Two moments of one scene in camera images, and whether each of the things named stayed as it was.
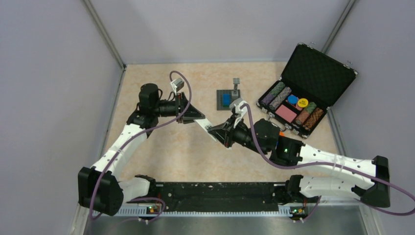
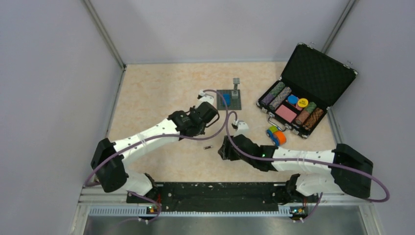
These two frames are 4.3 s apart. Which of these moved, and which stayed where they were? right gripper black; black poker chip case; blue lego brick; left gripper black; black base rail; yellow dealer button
Moved: right gripper black; left gripper black
Stayed: black poker chip case; black base rail; blue lego brick; yellow dealer button
